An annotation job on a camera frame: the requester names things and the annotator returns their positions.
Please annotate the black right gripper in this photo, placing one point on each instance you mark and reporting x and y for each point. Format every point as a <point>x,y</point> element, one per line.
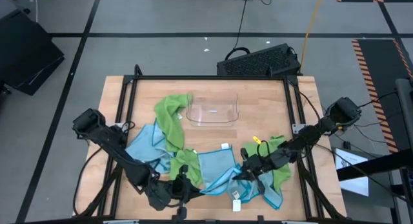
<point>261,164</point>

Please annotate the black support beam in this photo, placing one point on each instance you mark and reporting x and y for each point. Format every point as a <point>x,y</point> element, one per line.
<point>371,166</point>

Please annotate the black perforated computer case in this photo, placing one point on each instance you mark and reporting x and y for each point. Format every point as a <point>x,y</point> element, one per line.
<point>258,61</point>

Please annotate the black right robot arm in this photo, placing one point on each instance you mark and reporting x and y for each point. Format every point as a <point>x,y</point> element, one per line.
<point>309,135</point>

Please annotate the light blue microfiber towel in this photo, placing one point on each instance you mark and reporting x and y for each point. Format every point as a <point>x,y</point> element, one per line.
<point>274,198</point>
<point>216,162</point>
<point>145,149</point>

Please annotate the large black box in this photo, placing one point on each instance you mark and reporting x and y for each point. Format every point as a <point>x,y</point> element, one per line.
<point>26,53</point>

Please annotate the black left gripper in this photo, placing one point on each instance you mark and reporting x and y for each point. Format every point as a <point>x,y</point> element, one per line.
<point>161,195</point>

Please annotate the grey metal post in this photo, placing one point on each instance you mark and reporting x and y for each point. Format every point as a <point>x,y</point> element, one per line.
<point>406,104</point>

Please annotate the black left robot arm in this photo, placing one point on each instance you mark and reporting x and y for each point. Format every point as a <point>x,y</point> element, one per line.
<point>113,146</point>

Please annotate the clear plastic bin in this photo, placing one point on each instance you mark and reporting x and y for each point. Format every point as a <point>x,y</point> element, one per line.
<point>213,104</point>

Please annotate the black metal table frame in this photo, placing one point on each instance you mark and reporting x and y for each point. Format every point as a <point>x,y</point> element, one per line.
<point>209,77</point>

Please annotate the white paper towel tag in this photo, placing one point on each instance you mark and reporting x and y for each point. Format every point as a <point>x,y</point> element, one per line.
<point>236,205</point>
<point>225,146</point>

